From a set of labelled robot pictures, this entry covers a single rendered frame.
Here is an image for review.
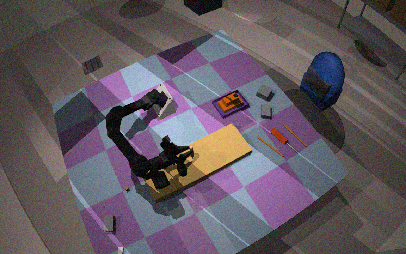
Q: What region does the purple rectangular tray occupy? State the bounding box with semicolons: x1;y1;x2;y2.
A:
212;90;249;119

